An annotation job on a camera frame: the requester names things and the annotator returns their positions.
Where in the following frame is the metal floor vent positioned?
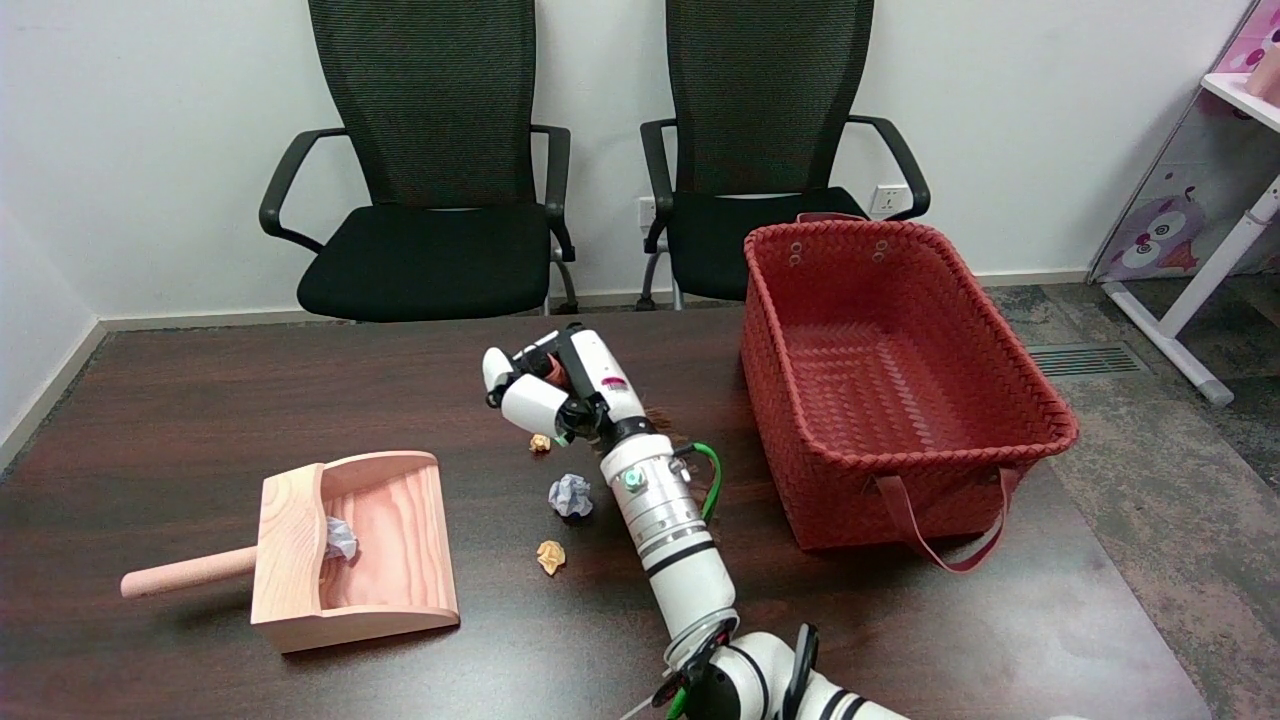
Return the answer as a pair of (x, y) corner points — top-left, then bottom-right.
(1028, 343), (1151, 379)

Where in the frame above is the red woven basket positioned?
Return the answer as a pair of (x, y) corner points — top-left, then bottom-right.
(740, 212), (1081, 574)

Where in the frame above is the black mesh office chair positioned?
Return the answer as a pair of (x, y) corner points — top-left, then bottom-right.
(259, 0), (579, 323)
(640, 0), (931, 309)

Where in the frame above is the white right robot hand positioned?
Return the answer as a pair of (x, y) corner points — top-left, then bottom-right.
(482, 322), (657, 451)

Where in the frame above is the wooden dustpan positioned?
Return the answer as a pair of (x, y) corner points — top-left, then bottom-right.
(120, 451), (461, 655)

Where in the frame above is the pink round container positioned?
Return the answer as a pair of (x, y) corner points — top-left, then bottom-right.
(1245, 45), (1280, 101)

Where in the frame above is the pink cartoon owl panel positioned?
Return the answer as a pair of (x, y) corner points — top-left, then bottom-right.
(1088, 95), (1280, 284)

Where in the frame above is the brown straw hand broom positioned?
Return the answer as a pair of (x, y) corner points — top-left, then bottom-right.
(538, 355), (701, 456)

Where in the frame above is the white desk leg frame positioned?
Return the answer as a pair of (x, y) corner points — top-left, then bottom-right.
(1103, 175), (1280, 406)

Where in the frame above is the white pink shelf unit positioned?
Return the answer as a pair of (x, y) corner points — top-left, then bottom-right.
(1200, 0), (1280, 131)

